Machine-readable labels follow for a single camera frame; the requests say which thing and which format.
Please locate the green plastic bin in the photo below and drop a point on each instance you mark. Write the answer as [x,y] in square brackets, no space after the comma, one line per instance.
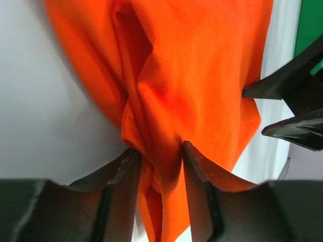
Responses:
[309,37]

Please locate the orange t shirt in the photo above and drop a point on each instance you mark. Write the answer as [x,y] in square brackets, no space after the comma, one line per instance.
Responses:
[165,72]

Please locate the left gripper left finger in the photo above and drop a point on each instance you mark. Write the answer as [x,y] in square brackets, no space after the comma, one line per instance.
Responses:
[97,207]

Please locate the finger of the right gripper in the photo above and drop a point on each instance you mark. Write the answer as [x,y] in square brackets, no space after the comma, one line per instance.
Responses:
[304,130]
[284,80]

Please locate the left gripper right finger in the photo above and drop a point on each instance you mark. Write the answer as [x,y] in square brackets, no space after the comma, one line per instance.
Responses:
[224,207]

